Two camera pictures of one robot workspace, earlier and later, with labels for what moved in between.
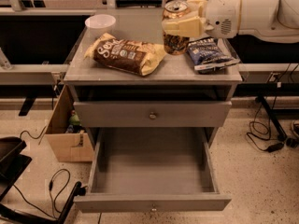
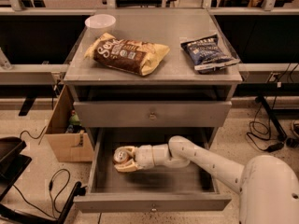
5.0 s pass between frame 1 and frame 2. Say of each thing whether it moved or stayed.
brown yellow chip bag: stayed
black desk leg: stayed
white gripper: moved
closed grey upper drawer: stayed
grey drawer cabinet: stayed
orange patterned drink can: moved
